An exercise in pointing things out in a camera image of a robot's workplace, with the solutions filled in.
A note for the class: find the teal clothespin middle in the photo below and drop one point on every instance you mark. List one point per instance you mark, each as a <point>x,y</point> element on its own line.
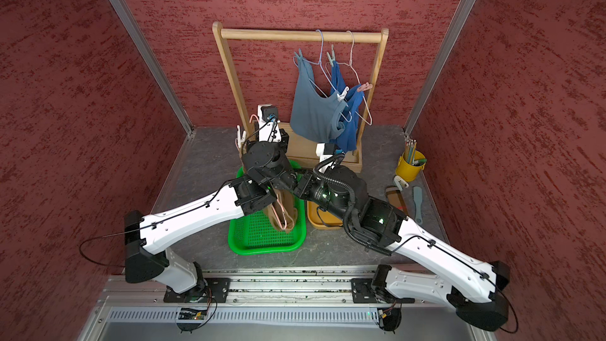
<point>331,56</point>

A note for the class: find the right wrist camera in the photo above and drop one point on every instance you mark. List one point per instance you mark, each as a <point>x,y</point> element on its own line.
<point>325,150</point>

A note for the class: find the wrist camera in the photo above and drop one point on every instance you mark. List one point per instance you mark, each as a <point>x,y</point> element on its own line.
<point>266,113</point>
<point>325,150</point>

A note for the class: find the blue wire hanger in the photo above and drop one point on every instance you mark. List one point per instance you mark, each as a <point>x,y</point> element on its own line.
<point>324,72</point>

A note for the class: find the wooden clothes rack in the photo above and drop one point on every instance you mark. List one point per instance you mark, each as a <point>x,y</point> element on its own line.
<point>224,35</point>

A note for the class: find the brown wooden brush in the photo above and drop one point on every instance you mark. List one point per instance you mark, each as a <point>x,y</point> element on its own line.
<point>395,198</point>

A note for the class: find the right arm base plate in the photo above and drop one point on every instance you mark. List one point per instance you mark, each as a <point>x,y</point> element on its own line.
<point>363,291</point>

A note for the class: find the grey-blue tank top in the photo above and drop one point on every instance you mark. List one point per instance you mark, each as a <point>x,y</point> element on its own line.
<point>314,117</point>

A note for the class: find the white clothespin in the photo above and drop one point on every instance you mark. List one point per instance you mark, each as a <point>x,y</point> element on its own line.
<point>240,139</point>
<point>343,95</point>

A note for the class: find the yellow plastic tray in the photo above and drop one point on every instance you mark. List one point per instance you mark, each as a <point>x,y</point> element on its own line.
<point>321,219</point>

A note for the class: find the brown tank top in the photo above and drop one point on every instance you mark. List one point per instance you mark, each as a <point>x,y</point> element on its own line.
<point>288,202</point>

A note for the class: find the white wire hanger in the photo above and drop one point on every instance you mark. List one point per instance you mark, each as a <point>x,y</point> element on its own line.
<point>367,117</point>

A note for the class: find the yellow pencil cup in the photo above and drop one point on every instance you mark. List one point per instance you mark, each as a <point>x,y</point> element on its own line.
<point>411,162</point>

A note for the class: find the teal clothespin left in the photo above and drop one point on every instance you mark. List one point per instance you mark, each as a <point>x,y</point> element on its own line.
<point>298,54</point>

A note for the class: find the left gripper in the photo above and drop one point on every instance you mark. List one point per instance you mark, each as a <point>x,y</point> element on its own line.
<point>284,141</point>

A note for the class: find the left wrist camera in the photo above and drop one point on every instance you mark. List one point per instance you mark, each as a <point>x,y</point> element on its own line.
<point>266,113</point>

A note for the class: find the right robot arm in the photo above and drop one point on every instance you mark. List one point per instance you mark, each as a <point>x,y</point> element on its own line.
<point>472,288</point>

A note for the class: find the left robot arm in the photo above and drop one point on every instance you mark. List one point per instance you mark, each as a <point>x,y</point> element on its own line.
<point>148,239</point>

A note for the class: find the royal blue tank top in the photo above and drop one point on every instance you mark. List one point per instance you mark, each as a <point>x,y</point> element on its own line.
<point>347,140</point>

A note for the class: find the green plastic basket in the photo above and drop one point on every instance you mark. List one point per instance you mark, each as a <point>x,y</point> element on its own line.
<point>253,234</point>

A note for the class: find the grey-blue spatula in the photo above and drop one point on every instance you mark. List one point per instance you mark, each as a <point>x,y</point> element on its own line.
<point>418,201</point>

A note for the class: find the pink clothespin right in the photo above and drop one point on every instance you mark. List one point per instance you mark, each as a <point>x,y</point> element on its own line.
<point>364,87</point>

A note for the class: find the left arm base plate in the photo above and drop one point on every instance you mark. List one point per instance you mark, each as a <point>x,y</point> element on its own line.
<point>211,289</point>

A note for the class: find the teal clothespin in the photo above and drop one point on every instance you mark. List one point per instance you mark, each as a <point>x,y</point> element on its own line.
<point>331,56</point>
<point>298,54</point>

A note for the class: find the pink wire hanger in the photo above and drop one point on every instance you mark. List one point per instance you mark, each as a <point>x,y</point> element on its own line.
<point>278,215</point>

